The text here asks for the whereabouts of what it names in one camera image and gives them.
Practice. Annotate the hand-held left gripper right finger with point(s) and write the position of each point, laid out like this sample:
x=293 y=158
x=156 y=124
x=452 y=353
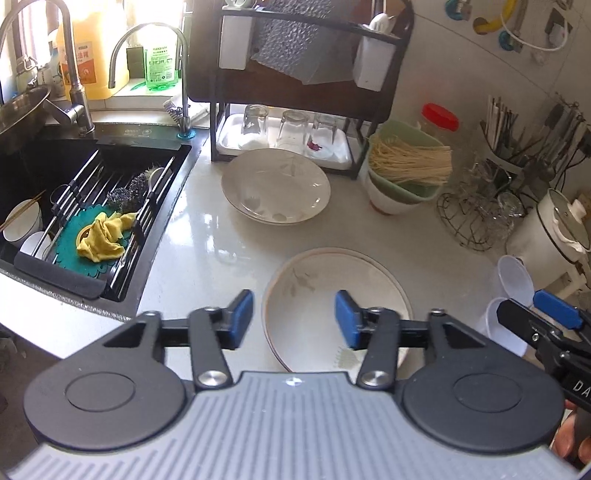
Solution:
x=348 y=323

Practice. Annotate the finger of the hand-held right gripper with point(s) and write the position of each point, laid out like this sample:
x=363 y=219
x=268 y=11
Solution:
x=531 y=327
x=556 y=308

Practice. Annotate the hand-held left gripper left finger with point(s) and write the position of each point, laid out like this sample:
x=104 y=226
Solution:
x=242 y=318

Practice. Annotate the brown-rimmed cream plate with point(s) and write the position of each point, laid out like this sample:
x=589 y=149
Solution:
x=300 y=304

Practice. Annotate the cream floral plate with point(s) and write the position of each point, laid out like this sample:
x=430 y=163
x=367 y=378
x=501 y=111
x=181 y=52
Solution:
x=277 y=184

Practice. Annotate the person's right hand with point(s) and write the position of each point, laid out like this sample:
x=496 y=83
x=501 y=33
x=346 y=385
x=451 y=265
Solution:
x=564 y=442

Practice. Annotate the white electric pot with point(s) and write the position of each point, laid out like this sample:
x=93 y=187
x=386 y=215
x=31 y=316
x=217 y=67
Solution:
x=540 y=235

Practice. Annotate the white basin under basket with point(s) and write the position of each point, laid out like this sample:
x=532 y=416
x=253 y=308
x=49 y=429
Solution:
x=388 y=201

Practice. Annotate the yellow dish cloth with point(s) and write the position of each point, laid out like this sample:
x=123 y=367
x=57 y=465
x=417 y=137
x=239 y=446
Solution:
x=104 y=235

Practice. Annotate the steel wool scrubber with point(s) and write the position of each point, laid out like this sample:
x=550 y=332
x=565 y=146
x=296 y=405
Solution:
x=119 y=199
x=137 y=187

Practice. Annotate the dry noodles bundle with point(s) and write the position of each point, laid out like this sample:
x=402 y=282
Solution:
x=406 y=161

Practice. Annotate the hanging utensil rack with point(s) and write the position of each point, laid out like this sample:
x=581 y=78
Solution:
x=561 y=134

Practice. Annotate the white drip tray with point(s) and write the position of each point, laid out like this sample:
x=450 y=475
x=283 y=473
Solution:
x=231 y=138

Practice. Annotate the chopstick holder with chopsticks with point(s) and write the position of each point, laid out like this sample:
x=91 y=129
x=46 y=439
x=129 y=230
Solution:
x=503 y=134

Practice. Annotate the teal silicone mat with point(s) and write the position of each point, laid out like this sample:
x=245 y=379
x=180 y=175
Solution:
x=69 y=240

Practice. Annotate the clear drinking glass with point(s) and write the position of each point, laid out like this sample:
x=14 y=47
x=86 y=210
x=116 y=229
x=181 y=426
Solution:
x=323 y=134
x=255 y=124
x=292 y=129

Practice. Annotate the roll-up sink drying rack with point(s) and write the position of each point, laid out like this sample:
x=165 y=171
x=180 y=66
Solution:
x=106 y=175

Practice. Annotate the green plastic basket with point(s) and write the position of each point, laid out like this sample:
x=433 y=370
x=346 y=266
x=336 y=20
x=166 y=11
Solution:
x=397 y=131

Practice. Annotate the white folded cloth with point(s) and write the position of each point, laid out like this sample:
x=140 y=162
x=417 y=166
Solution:
x=196 y=110

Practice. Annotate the white ceramic bowl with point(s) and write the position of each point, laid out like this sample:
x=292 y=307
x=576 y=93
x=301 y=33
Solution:
x=37 y=244
x=23 y=224

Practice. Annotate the red-lid clear jar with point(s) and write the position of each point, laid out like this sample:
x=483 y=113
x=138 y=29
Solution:
x=441 y=117

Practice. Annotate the black dish rack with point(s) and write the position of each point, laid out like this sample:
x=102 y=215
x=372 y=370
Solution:
x=286 y=92

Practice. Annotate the slim gooseneck faucet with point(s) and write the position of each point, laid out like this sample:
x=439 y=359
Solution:
x=183 y=83

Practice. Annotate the wooden chopsticks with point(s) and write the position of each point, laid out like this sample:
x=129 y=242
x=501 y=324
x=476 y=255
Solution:
x=21 y=212

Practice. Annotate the black kitchen sink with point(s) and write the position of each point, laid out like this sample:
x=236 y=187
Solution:
x=27 y=175

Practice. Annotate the white utensil holder box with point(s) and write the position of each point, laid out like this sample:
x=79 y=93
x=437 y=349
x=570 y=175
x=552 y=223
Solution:
x=374 y=62
x=234 y=44

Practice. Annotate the green detergent bottle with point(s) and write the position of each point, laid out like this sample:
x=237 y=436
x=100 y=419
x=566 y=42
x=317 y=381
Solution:
x=161 y=64

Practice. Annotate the tall steel faucet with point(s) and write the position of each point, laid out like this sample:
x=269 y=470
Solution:
x=76 y=99

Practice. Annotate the textured silver board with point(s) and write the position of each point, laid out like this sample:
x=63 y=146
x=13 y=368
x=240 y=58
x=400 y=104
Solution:
x=300 y=41

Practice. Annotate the yellow oil jug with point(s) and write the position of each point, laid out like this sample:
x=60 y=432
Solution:
x=97 y=50

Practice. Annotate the steel pan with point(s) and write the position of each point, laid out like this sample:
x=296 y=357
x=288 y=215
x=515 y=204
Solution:
x=21 y=108

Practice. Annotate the teal wall hook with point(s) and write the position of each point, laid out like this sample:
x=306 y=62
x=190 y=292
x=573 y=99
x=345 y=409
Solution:
x=508 y=43

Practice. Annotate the yellow wall hook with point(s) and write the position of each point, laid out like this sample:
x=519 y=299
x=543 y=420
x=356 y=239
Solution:
x=496 y=18

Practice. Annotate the blue wall hook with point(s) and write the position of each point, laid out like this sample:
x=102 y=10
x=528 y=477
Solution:
x=457 y=8

